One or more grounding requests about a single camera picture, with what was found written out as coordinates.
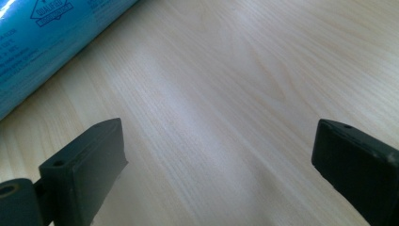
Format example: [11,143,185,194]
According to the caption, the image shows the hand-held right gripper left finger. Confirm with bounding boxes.
[33,117,129,226]

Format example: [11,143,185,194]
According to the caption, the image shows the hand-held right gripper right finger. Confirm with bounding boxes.
[311,118,399,226]

